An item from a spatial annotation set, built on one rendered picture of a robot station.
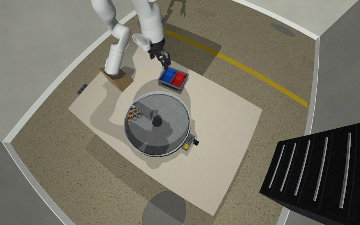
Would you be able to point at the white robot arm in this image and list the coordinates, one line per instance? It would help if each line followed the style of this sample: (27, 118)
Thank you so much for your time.
(150, 19)

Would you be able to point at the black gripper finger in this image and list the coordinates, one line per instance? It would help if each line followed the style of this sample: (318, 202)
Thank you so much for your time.
(151, 54)
(165, 58)

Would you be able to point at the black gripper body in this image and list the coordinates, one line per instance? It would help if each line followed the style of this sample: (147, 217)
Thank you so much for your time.
(158, 47)

